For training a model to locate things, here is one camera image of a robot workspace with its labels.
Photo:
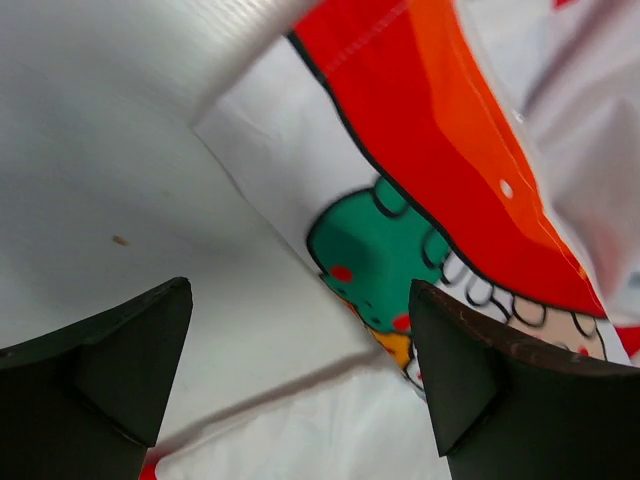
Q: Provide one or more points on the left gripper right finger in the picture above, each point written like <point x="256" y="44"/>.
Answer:
<point x="504" y="405"/>

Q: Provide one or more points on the white red cartoon jacket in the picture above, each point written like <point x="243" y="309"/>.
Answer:
<point x="488" y="148"/>

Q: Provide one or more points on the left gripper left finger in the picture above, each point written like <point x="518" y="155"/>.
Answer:
<point x="87" y="401"/>

